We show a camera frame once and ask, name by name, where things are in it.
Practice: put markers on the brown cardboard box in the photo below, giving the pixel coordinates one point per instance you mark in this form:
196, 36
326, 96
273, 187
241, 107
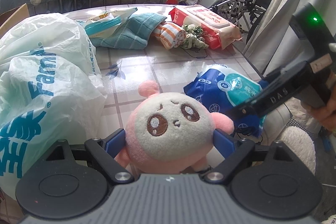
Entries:
13, 17

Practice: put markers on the wet wipes pack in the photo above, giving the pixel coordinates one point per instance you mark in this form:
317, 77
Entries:
217, 31

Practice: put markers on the pink plush doll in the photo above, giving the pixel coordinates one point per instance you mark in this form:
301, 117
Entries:
170, 132

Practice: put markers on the teal towel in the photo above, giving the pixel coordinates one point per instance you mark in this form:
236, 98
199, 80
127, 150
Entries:
134, 34

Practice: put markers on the white snack bag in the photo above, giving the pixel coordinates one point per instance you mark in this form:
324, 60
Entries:
104, 25

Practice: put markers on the white curtain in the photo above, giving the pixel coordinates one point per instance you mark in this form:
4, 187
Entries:
274, 44

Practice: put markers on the right hand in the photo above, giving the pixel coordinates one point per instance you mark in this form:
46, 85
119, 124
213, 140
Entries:
326, 114

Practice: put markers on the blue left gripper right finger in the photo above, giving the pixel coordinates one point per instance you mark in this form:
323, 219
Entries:
224, 143

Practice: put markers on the orange striped towel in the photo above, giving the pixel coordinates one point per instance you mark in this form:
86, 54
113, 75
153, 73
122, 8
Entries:
169, 34

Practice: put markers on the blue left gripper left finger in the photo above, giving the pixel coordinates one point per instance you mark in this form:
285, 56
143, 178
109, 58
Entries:
114, 143

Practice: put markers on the blue mask package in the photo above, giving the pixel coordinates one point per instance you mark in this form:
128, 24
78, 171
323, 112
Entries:
220, 88

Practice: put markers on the white plastic shopping bag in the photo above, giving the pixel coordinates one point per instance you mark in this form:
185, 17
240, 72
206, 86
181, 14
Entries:
51, 89

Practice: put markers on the green scrunchie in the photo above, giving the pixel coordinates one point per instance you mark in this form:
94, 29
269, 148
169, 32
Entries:
194, 38

